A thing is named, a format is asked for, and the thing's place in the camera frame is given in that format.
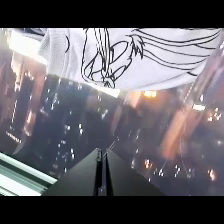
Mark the white garment with black print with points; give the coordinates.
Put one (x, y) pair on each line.
(133, 56)

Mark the silver frame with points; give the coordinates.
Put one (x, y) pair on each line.
(20, 178)

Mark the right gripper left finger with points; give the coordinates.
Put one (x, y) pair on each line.
(83, 178)

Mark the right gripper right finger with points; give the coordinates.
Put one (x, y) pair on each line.
(128, 180)

